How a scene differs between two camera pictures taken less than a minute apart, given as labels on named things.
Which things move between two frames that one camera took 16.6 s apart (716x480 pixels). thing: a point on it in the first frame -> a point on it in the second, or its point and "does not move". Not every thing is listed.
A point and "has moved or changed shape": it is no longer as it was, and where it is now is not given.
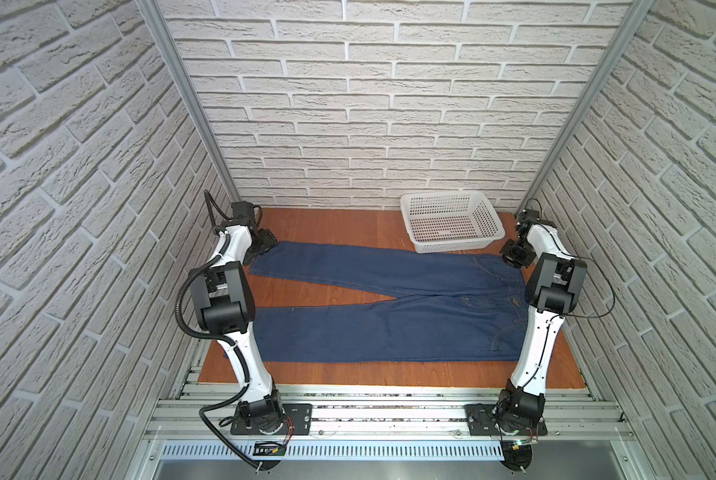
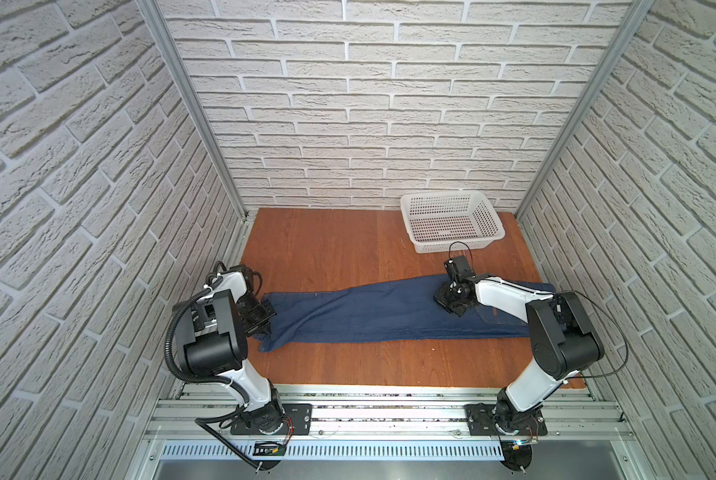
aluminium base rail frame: [394, 424] does not move
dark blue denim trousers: [446, 307] has moved or changed shape
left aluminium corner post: [166, 34] does not move
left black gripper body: [268, 239] -> [261, 311]
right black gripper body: [518, 253] -> [449, 299]
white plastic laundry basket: [445, 220] does not move
